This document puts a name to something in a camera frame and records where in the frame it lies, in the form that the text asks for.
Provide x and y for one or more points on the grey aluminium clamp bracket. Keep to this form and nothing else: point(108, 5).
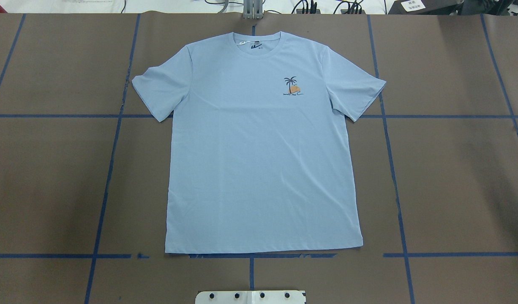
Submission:
point(253, 9)

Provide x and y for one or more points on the dark box with label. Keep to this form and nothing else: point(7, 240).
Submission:
point(440, 7)

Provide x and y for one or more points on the light blue t-shirt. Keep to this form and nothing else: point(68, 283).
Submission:
point(260, 156)

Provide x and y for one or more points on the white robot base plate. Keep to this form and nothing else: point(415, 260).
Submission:
point(252, 297)

